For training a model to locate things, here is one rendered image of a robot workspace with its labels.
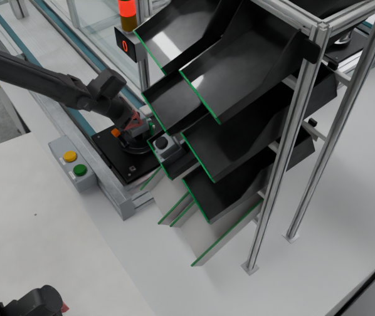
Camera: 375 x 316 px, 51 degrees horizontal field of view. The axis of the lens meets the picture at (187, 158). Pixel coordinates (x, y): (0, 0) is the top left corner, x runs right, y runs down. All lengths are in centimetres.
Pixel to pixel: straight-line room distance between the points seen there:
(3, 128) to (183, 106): 223
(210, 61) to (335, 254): 79
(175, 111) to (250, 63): 24
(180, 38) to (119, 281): 73
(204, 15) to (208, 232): 55
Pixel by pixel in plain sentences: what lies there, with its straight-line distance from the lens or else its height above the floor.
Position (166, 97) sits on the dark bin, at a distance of 88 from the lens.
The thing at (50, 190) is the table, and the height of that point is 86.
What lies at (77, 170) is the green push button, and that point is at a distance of 128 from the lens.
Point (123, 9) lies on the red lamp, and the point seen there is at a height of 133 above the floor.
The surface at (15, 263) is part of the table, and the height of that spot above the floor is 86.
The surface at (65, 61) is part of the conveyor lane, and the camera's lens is 180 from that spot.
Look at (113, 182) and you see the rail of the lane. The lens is 125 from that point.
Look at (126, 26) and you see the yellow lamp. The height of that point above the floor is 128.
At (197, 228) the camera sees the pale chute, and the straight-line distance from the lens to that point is 106.
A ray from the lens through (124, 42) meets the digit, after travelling 132.
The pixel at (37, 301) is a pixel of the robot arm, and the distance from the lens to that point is 82.
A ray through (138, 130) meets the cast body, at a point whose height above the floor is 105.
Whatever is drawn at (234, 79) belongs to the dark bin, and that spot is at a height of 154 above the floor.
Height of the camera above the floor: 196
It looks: 51 degrees down
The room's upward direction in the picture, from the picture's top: straight up
